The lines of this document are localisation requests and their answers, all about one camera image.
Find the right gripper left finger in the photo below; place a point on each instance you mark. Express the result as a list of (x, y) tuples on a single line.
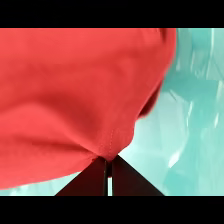
[(88, 183)]

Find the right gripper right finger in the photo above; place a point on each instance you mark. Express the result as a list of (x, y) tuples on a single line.
[(133, 183)]

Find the red T-shirt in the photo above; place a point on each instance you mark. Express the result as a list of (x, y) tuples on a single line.
[(73, 93)]

